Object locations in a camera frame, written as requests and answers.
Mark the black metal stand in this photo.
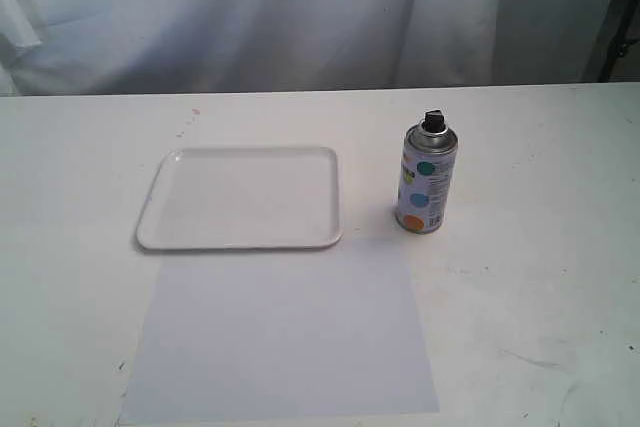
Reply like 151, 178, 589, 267
597, 0, 639, 83

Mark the spray paint can with dots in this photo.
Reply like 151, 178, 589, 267
395, 110, 458, 234

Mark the white backdrop curtain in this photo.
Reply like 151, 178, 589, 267
1, 0, 610, 96

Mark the white rectangular plastic tray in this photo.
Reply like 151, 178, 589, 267
135, 146, 342, 251

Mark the white paper sheet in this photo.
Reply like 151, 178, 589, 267
121, 239, 438, 425

